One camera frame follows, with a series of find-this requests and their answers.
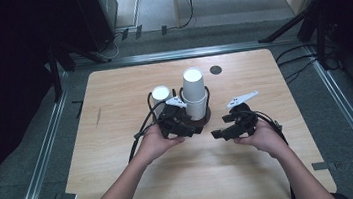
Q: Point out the aluminium floor rail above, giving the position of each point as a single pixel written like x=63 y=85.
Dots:
x=40 y=162
x=351 y=120
x=189 y=53

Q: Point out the dark cabinet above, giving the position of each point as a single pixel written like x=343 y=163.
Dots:
x=97 y=14

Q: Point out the grey tape strip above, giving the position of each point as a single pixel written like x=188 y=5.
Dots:
x=68 y=197
x=321 y=166

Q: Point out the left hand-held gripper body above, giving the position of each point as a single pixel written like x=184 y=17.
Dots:
x=172 y=121

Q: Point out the person's left hand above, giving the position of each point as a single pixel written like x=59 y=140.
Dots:
x=153 y=145

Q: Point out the black tripod stand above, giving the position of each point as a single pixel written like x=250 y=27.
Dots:
x=285 y=28

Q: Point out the black round table grommet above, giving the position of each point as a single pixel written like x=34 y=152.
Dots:
x=215 y=70

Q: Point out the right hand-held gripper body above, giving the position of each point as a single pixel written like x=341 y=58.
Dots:
x=246 y=120

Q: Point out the person's right hand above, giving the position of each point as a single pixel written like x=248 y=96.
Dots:
x=267 y=137

